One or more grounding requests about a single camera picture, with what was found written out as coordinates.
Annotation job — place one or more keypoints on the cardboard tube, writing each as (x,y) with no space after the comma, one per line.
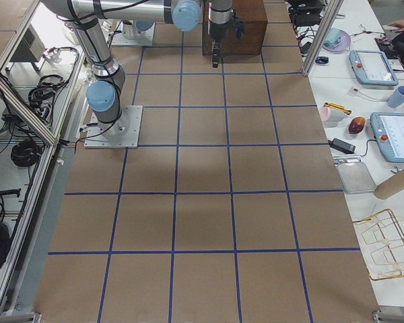
(391,186)

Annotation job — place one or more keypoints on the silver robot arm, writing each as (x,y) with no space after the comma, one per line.
(133,29)
(84,17)

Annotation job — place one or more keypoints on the teach pendant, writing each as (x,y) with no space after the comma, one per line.
(372,68)
(389,134)

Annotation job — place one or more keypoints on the aluminium frame post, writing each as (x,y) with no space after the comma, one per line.
(329,17)

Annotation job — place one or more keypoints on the gold metal tool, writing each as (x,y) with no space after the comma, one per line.
(338,107)

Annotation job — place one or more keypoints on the red apple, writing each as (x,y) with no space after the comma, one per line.
(356,125)

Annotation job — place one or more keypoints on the pink cup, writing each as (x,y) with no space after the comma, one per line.
(329,114)

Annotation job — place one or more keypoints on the light blue plastic cup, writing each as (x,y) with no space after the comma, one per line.
(396,98)

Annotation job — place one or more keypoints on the silver metal tray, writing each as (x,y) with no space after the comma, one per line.
(356,178)

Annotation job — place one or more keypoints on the dark brown wooden cabinet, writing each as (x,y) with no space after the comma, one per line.
(247,26)

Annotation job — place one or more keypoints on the brown paper table mat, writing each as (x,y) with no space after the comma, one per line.
(230,209)

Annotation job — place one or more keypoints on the far teach pendant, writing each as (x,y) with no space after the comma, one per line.
(372,68)

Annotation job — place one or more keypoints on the near teach pendant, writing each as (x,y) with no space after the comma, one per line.
(389,134)

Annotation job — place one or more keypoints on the purple plate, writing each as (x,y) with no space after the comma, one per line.
(337,41)

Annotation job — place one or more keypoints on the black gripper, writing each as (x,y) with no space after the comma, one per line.
(217,31)

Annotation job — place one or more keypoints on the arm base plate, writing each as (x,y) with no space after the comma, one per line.
(145,39)
(124,133)

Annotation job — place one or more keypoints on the black power adapter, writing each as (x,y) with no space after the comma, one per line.
(342,146)

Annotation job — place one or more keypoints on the gold wire rack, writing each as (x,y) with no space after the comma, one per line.
(382,243)

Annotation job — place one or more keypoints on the grey electronics box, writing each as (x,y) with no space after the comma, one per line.
(30,49)

